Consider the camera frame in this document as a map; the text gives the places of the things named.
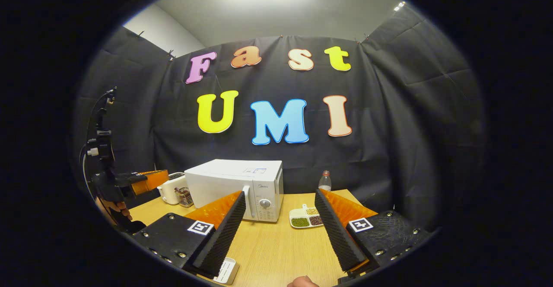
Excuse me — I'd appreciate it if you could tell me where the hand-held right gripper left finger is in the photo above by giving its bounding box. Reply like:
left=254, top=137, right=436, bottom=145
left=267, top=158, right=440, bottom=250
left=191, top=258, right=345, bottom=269
left=132, top=191, right=247, bottom=279

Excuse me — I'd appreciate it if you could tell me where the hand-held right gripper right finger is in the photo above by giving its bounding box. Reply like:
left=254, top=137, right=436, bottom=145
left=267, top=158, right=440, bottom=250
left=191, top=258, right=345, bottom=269
left=315, top=188, right=432, bottom=279

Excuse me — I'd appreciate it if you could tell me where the white microwave oven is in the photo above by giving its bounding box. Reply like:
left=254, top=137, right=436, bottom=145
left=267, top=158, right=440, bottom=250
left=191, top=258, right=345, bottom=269
left=184, top=159, right=284, bottom=223

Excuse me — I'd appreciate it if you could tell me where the white toaster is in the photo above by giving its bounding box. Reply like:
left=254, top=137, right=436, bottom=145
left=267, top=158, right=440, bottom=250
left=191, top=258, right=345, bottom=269
left=157, top=172, right=187, bottom=205

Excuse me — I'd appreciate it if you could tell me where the small white tray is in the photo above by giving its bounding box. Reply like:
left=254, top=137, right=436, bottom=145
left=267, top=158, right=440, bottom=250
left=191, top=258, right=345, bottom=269
left=212, top=257, right=239, bottom=285

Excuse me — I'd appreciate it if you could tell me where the white divided bean dish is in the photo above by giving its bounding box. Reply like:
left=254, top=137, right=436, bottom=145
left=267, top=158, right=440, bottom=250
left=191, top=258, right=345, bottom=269
left=289, top=204, right=324, bottom=229

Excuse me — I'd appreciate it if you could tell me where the black backdrop cloth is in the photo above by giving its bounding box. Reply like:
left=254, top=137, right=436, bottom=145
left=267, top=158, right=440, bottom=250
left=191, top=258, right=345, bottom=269
left=71, top=4, right=486, bottom=231

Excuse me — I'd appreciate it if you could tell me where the metal wire rack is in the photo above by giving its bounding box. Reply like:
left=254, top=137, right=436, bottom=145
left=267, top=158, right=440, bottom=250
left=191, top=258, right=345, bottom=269
left=175, top=187, right=194, bottom=208

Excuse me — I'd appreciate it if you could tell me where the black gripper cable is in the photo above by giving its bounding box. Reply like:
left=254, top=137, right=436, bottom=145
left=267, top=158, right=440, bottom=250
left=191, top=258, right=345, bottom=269
left=79, top=87, right=118, bottom=192

